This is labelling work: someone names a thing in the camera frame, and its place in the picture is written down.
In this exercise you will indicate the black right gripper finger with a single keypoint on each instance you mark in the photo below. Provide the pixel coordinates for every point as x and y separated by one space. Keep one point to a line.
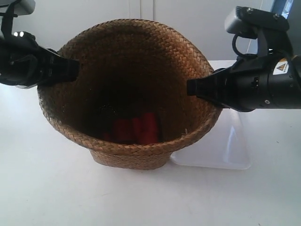
214 88

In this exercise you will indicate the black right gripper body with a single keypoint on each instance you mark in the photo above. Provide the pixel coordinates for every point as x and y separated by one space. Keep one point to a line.
269 82

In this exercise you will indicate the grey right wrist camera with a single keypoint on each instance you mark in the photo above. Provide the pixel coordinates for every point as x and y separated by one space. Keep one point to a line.
237 25

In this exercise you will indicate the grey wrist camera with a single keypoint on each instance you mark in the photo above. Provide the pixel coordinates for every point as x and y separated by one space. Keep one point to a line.
237 25
22 7

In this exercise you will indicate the brown woven basket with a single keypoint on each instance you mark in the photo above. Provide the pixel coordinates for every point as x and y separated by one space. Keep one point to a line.
129 67

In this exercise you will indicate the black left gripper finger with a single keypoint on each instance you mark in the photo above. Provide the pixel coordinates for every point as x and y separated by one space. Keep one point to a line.
54 69

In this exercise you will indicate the red cylindrical blocks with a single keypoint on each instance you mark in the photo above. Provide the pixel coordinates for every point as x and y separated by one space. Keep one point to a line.
148 129
123 131

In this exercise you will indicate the white rectangular plastic tray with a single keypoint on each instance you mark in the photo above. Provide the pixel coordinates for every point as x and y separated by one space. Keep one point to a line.
223 147

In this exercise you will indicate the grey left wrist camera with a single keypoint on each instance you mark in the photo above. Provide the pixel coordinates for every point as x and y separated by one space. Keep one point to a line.
22 7

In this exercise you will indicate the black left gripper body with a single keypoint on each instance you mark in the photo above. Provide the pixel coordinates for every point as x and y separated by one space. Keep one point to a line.
21 61

